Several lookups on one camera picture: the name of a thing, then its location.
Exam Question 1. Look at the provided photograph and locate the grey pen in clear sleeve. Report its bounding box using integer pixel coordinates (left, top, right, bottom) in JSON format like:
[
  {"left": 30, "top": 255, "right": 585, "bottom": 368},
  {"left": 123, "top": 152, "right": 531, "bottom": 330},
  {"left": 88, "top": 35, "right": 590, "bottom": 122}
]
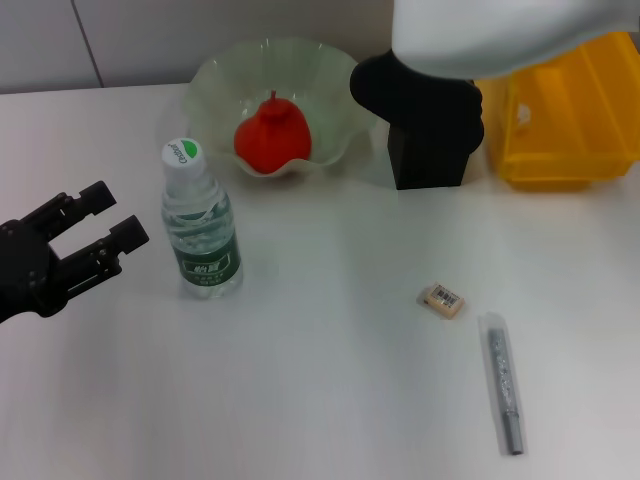
[{"left": 477, "top": 310, "right": 527, "bottom": 457}]

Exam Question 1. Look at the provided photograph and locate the beige eraser with barcode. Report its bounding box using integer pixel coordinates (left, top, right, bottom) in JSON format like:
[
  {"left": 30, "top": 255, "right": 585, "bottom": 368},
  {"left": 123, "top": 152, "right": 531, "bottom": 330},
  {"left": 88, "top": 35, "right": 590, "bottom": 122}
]
[{"left": 417, "top": 281, "right": 467, "bottom": 321}]

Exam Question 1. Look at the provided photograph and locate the yellow plastic storage bin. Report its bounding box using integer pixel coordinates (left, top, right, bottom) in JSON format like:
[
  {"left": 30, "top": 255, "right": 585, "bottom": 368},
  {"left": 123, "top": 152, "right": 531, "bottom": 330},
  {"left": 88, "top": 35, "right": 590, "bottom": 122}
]
[{"left": 473, "top": 30, "right": 640, "bottom": 193}]

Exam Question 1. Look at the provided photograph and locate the red pear-shaped fruit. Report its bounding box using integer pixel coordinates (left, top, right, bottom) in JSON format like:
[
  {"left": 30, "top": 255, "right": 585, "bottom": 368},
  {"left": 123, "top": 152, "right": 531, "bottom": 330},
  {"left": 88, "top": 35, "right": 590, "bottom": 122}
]
[{"left": 233, "top": 89, "right": 314, "bottom": 177}]

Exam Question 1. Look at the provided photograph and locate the pale green wavy fruit bowl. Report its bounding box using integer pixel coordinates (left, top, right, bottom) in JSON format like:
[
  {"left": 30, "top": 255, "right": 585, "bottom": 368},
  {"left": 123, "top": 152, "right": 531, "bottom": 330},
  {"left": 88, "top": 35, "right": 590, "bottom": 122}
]
[{"left": 181, "top": 35, "right": 378, "bottom": 181}]

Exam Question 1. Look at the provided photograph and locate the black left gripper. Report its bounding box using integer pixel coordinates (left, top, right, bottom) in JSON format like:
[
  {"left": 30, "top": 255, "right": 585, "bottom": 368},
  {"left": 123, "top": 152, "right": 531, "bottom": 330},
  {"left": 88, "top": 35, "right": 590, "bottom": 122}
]
[{"left": 0, "top": 180, "right": 151, "bottom": 324}]

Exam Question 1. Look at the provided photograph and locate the clear green-label water bottle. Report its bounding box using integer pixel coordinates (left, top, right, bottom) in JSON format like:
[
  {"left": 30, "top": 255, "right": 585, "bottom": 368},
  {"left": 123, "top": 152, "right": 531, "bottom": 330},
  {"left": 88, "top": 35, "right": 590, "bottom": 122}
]
[{"left": 160, "top": 138, "right": 245, "bottom": 301}]

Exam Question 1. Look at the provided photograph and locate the black mesh pen holder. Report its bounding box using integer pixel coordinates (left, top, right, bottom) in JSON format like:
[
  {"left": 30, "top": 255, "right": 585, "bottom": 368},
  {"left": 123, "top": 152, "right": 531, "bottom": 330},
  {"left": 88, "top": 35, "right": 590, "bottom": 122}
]
[{"left": 387, "top": 122, "right": 474, "bottom": 192}]

